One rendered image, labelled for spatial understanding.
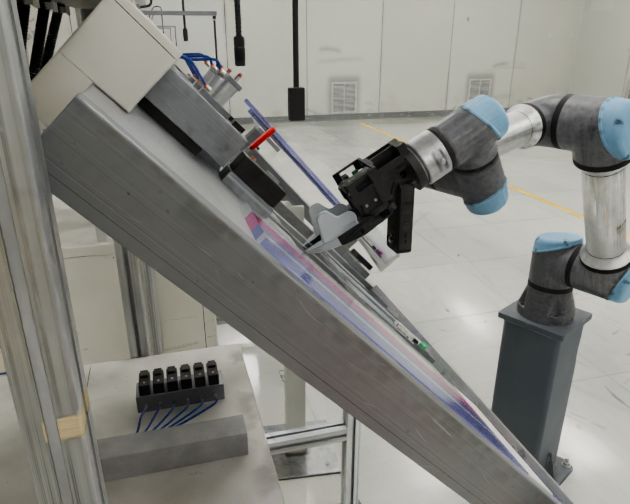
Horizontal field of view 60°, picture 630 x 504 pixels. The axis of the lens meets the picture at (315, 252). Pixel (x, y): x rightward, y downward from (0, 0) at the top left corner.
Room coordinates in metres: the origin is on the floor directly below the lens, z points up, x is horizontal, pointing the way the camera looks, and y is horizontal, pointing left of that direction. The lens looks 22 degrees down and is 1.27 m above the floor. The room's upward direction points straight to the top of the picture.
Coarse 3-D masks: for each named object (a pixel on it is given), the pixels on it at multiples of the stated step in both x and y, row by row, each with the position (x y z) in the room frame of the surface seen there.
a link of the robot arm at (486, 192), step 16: (496, 160) 0.85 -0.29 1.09; (448, 176) 0.90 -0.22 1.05; (464, 176) 0.85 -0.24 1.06; (480, 176) 0.85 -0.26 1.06; (496, 176) 0.85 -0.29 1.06; (448, 192) 0.91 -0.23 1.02; (464, 192) 0.88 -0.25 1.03; (480, 192) 0.86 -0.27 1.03; (496, 192) 0.86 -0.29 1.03; (480, 208) 0.87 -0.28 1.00; (496, 208) 0.87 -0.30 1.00
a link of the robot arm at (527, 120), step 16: (544, 96) 1.21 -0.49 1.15; (560, 96) 1.18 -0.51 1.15; (512, 112) 1.16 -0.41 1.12; (528, 112) 1.16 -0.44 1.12; (544, 112) 1.16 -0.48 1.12; (512, 128) 1.11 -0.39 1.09; (528, 128) 1.13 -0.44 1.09; (544, 128) 1.15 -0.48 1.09; (512, 144) 1.10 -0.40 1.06; (528, 144) 1.16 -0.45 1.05; (544, 144) 1.18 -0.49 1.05
